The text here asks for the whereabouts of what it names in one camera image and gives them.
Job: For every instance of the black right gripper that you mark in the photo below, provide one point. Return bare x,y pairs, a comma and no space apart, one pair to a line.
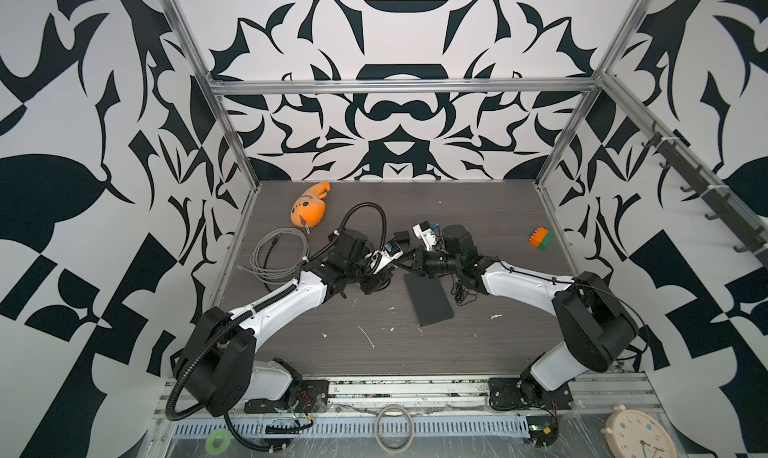
421,262

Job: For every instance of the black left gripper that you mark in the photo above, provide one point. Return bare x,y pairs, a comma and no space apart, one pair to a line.
364,252

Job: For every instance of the black rectangular box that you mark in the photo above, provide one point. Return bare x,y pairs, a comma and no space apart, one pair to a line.
429,299

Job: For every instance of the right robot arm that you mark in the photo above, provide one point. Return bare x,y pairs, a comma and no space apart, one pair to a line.
595,325

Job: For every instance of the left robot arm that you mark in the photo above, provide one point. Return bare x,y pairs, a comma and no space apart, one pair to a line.
217,365

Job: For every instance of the orange plush toy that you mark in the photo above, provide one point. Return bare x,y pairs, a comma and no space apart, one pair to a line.
309,208

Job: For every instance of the orange and green toy brick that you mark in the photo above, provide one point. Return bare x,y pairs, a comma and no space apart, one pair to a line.
540,238

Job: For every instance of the green tape roll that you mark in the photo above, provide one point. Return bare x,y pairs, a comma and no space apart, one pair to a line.
218,442

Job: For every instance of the white analog clock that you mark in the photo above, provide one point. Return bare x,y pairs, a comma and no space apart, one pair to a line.
631,433

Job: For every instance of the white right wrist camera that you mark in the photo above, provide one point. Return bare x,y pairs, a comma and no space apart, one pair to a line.
428,234

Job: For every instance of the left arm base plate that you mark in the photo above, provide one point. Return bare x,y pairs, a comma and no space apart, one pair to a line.
304,397

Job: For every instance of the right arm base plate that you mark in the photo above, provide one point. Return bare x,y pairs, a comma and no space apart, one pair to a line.
514,393

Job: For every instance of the black wall hook rail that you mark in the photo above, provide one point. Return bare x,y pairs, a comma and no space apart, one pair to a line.
701,182

